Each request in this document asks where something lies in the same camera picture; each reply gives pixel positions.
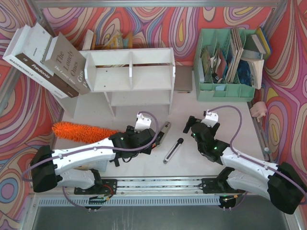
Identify white Mademoiselle book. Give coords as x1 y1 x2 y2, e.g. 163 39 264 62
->
3 25 69 98

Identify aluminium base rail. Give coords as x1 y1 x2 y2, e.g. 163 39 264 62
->
31 177 291 197

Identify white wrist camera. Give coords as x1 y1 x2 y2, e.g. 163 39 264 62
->
201 111 219 127
135 113 152 132

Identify orange microfiber duster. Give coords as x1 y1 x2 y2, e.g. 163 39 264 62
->
52 121 118 144

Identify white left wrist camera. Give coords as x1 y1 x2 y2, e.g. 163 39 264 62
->
135 113 152 132

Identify black silver pen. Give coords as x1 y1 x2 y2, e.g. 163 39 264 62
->
163 138 184 164

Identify books behind shelf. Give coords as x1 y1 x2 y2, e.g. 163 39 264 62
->
78 30 133 50

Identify blue yellow book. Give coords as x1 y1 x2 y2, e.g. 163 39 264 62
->
251 27 272 60

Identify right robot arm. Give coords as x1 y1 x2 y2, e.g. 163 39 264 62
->
183 116 307 214

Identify grey notebook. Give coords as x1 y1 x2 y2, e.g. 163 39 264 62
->
174 66 192 92

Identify The Lonely Ones book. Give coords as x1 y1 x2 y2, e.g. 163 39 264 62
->
43 33 90 95

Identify black white stapler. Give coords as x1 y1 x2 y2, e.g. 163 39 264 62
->
156 122 171 146

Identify white paperback book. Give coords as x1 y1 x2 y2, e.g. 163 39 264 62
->
241 57 264 90

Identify white wooden bookshelf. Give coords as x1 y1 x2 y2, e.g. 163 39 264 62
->
80 48 176 115

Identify mint green desk organizer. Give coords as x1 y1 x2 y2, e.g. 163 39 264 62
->
193 29 255 102

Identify pink tape dispenser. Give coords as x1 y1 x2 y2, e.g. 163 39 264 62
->
250 101 267 122

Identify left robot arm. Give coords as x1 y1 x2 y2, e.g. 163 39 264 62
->
30 126 157 193

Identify black T-shaped clip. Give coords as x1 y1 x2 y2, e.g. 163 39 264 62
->
114 159 120 167

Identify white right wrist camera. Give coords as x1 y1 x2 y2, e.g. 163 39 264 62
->
201 111 219 127

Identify brown Fredonia book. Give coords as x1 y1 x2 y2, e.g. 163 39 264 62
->
15 36 79 98

